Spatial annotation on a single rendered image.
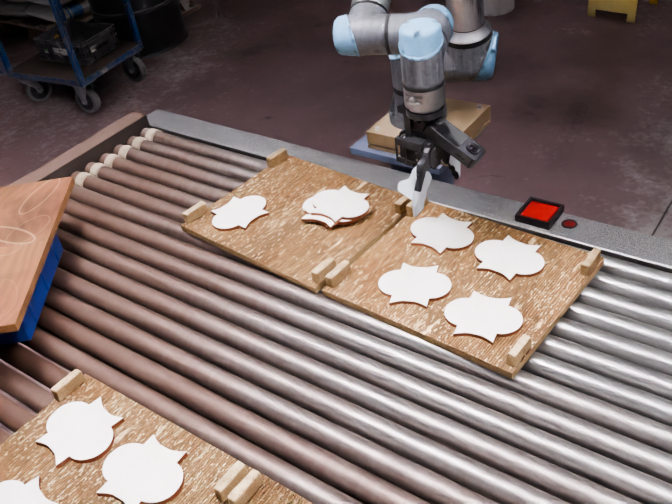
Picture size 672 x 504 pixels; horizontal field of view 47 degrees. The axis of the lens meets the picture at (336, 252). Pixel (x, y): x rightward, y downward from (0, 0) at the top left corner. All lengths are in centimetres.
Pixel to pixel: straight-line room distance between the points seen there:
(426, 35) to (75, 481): 92
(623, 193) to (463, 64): 163
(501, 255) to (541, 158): 213
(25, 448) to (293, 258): 61
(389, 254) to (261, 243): 28
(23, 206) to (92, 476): 72
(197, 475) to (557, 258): 77
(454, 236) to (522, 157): 209
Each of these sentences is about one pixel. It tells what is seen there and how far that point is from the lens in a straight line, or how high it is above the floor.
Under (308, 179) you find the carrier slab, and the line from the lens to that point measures 182.
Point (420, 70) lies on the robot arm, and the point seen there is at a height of 131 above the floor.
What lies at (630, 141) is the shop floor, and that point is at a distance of 377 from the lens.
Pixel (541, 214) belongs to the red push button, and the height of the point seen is 93.
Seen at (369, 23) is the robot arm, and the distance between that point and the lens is 148.
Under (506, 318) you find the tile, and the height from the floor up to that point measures 94.
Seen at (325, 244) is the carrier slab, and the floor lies 94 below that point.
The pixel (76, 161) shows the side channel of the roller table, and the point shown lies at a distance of 215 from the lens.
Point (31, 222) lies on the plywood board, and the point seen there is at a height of 104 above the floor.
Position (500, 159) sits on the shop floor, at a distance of 362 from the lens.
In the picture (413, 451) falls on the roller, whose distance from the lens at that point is 123.
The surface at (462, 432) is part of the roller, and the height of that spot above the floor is 92.
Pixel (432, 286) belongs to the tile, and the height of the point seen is 94.
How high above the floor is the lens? 188
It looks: 37 degrees down
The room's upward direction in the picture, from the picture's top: 9 degrees counter-clockwise
